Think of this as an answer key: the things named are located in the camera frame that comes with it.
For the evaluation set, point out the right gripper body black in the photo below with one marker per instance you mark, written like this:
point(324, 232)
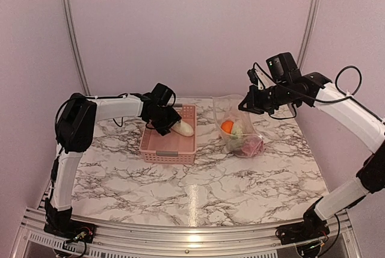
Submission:
point(280, 95)

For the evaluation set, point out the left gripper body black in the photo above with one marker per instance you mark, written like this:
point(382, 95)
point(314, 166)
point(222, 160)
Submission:
point(163, 119)

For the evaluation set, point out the white cabbage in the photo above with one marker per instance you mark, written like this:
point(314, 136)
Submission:
point(183, 128)
point(236, 138)

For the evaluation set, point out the clear zip top bag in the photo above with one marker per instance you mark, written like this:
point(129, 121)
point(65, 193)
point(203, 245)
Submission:
point(226, 108)

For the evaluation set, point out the orange pepper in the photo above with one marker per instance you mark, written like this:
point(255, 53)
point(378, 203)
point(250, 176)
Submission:
point(227, 126)

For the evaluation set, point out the red pepper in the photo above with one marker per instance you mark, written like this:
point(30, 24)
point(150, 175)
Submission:
point(253, 146)

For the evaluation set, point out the dark purple pepper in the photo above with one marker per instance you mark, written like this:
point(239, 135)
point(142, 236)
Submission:
point(238, 152)

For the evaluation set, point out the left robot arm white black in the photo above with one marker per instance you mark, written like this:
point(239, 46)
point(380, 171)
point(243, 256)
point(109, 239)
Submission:
point(74, 131)

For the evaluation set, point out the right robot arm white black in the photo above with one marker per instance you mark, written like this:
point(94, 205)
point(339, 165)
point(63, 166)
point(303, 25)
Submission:
point(317, 91)

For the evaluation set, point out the pink plastic basket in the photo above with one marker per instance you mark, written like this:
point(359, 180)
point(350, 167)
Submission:
point(172, 148)

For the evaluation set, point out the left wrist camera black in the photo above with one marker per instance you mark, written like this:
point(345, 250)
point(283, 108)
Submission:
point(161, 95)

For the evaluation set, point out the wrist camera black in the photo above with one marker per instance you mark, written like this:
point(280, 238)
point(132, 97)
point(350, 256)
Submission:
point(161, 95)
point(283, 68)

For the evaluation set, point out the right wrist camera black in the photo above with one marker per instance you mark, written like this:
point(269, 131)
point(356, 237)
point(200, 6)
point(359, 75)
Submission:
point(283, 68)

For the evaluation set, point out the aluminium front rail frame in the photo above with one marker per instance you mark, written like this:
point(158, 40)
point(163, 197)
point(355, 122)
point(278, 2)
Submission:
point(114, 239)

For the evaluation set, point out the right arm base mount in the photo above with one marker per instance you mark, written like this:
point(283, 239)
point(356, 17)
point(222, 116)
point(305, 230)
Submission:
point(311, 227)

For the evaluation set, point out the right aluminium corner post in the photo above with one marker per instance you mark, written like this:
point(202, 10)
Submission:
point(308, 31)

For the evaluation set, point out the aluminium corner post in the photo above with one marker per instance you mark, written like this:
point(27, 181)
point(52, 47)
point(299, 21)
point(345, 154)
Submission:
point(308, 31)
point(75, 46)

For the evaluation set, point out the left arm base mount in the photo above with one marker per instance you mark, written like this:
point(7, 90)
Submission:
point(69, 229)

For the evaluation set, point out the left aluminium corner post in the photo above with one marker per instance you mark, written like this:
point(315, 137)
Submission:
point(75, 46)

